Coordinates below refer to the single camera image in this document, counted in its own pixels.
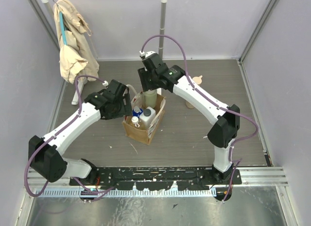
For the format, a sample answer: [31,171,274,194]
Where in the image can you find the blue clothes hanger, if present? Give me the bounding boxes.
[59,11,67,45]

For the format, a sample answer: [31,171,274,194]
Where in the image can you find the orange blue spray bottle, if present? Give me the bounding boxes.
[132,106,143,118]

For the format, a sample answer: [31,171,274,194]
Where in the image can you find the clear amber liquid bottle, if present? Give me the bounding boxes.
[130,116,142,129]

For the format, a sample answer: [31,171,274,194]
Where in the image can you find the beige hanging cloth garment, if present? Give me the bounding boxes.
[53,0,99,84]

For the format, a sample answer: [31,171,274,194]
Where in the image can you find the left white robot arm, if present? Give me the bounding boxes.
[29,80,132,185]

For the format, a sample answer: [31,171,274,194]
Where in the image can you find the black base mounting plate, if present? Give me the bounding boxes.
[79,167,242,191]

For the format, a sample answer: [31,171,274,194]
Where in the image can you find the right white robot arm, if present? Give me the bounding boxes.
[138,51,240,184]

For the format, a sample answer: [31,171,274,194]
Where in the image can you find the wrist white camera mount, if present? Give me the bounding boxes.
[103,81,109,87]
[139,51,155,60]

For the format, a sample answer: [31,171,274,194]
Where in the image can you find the white bottle grey cap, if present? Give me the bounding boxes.
[139,107,156,130]

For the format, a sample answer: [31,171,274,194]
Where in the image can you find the brown canvas tote bag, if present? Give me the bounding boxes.
[122,85,166,145]

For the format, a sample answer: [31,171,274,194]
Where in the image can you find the metal clothes rack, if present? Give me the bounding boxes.
[38,0,169,105]

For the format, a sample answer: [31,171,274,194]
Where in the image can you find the beige pump bottle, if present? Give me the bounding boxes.
[185,75,204,109]

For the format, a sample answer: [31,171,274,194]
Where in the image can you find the slotted cable duct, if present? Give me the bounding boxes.
[40,188,216,198]

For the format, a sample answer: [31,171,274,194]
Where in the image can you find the green bottle beige cap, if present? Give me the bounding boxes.
[143,89,157,108]

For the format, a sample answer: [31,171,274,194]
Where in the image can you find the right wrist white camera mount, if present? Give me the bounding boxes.
[139,51,155,60]

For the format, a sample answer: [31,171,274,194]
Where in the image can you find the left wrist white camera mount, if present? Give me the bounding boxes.
[103,81,109,87]

